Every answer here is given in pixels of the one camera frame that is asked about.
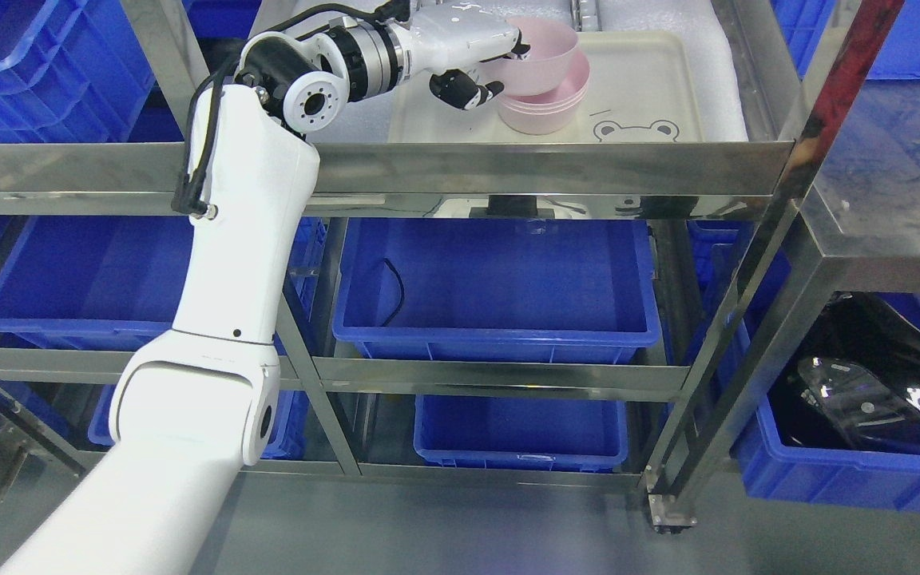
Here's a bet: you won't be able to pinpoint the blue bin with helmet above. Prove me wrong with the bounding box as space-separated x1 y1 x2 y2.
732 398 920 514

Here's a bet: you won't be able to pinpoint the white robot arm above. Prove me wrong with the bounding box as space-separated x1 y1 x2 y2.
0 16 411 574

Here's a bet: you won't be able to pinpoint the black cable in bin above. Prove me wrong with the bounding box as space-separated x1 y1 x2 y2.
376 257 406 328

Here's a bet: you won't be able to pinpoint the blue bin left shelf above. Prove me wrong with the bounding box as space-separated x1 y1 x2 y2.
0 216 325 352

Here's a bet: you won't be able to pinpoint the black motorcycle helmet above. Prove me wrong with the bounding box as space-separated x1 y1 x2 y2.
767 292 920 455

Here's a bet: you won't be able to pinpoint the cream frog tray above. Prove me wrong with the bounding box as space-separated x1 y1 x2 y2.
387 30 705 145

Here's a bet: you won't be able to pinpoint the steel shelf rack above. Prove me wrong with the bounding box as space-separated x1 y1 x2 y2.
0 1 905 532

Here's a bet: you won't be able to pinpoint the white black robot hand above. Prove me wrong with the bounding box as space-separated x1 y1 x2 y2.
387 1 530 110

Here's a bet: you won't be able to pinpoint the pink bowl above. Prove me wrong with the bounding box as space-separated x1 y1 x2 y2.
478 16 578 96

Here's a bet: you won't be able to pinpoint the steel table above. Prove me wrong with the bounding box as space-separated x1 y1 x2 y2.
810 81 920 291

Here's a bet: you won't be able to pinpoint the blue bin with cable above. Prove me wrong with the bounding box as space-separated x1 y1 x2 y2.
332 218 661 365

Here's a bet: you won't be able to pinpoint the stacked pink bowls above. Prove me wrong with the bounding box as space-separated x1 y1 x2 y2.
497 49 591 136

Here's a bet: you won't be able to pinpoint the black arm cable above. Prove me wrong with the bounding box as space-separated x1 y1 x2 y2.
171 0 413 219

